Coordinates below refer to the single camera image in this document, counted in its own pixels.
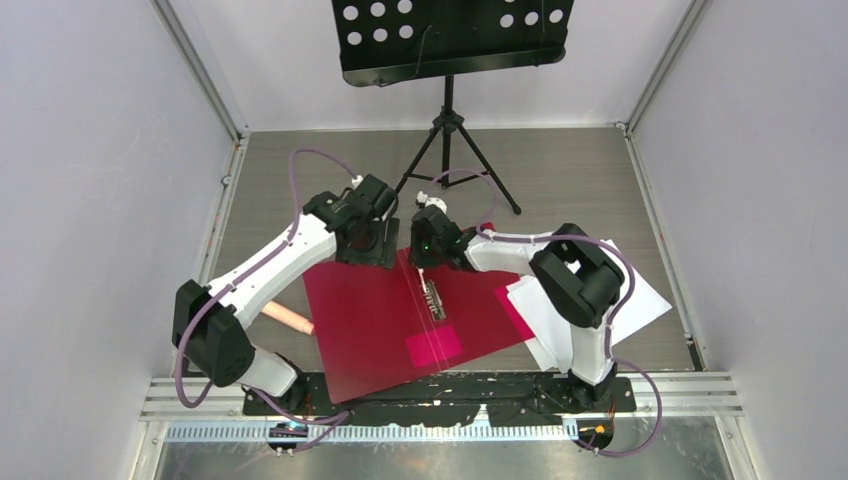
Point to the metal folder clip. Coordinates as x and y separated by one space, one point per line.
431 296

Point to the pink plastic cylinder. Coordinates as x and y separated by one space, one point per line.
288 317

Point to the stack of white paper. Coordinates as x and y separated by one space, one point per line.
528 304

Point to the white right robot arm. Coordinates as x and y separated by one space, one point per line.
581 282

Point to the red plastic folder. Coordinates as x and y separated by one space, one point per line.
375 332

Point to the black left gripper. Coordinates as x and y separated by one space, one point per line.
383 255

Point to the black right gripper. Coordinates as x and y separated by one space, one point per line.
416 257

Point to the aluminium frame rail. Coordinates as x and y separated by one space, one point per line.
281 433

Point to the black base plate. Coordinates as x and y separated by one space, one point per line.
448 399

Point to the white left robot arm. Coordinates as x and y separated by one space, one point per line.
210 322

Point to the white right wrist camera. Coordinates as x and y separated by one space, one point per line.
424 200

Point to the black music stand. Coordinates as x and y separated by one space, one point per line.
383 43

